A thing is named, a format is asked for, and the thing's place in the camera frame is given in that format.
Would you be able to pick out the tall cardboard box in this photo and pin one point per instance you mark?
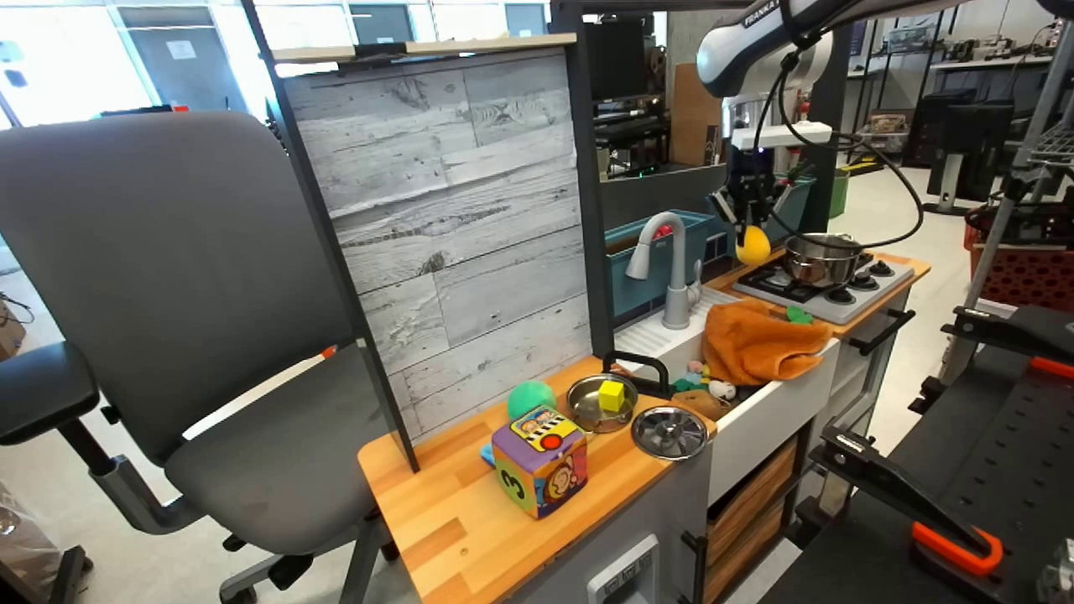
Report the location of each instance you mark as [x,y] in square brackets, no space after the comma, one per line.
[690,111]

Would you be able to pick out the shallow steel bowl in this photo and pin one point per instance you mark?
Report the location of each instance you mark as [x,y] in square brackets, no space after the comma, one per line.
[668,430]

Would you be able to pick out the orange cloth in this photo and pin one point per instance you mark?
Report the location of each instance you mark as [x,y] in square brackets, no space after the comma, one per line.
[761,346]

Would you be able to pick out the gray toy faucet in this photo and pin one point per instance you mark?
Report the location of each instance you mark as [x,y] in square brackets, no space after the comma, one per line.
[676,281]

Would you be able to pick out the toy stove top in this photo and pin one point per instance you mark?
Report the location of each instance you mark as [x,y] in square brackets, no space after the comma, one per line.
[773,281]

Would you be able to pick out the gray office chair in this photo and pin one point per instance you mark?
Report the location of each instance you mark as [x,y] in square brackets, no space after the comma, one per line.
[169,281]

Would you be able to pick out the teal planter box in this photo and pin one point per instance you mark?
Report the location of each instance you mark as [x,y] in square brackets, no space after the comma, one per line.
[641,288]
[795,205]

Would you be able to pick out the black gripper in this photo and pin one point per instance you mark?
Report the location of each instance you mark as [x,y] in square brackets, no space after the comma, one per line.
[757,171]

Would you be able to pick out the black kitchen frame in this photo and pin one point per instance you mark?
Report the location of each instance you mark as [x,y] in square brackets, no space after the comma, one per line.
[587,202]

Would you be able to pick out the colourful fabric cube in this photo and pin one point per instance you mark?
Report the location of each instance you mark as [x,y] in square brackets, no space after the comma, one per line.
[540,466]

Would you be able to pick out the yellow orange round plushy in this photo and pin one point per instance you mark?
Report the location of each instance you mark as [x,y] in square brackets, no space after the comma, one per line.
[757,247]

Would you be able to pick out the gray wood-print panel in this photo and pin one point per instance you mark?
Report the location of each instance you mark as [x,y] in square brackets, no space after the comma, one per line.
[447,222]

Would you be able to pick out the gray toy kitchen cabinet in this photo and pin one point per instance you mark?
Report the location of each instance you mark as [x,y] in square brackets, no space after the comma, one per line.
[660,525]

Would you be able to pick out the orange black clamp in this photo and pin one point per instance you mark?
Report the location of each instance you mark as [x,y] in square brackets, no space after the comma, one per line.
[959,552]

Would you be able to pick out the yellow toy block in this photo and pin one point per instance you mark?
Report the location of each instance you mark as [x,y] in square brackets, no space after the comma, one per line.
[613,396]

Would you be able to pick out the small steel bowl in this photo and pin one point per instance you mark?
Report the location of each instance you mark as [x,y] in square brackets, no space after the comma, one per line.
[585,407]

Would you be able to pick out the green ball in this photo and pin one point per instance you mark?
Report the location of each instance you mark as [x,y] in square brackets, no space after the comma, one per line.
[528,396]

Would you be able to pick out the white sink basin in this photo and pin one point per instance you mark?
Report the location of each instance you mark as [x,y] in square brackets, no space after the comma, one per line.
[773,418]

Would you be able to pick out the gray stove top panel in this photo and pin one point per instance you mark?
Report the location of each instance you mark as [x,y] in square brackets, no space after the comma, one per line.
[834,308]

